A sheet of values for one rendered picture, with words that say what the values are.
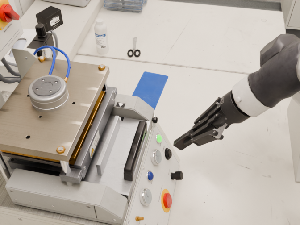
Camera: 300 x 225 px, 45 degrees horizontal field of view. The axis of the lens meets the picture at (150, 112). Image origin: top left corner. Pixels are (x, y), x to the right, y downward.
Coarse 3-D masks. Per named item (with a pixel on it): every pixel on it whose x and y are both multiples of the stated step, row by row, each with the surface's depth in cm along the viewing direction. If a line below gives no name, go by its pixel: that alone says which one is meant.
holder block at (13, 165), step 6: (12, 162) 79; (18, 162) 79; (24, 162) 79; (30, 162) 79; (12, 168) 81; (18, 168) 80; (24, 168) 80; (30, 168) 79; (36, 168) 79; (42, 168) 78; (48, 168) 78; (54, 168) 78; (60, 168) 78; (48, 174) 79; (54, 174) 79
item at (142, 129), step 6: (138, 126) 85; (144, 126) 85; (138, 132) 83; (144, 132) 84; (138, 138) 82; (132, 144) 81; (138, 144) 81; (132, 150) 80; (138, 150) 80; (132, 156) 78; (126, 162) 77; (132, 162) 77; (126, 168) 76; (132, 168) 77; (126, 174) 77; (132, 174) 77; (132, 180) 78
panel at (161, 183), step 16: (160, 144) 98; (144, 160) 88; (176, 160) 106; (144, 176) 87; (160, 176) 95; (160, 192) 94; (144, 208) 85; (160, 208) 92; (128, 224) 77; (144, 224) 84; (160, 224) 91
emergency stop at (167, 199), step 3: (165, 195) 94; (168, 195) 95; (165, 198) 94; (168, 198) 95; (171, 198) 97; (165, 201) 94; (168, 201) 95; (171, 201) 96; (165, 204) 94; (168, 204) 94; (171, 204) 96; (165, 207) 94; (168, 207) 95
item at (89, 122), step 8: (96, 104) 83; (96, 112) 82; (88, 120) 79; (88, 128) 78; (80, 136) 76; (80, 144) 75; (8, 152) 76; (16, 152) 75; (32, 160) 76; (40, 160) 75; (48, 160) 75; (56, 160) 74; (72, 160) 73
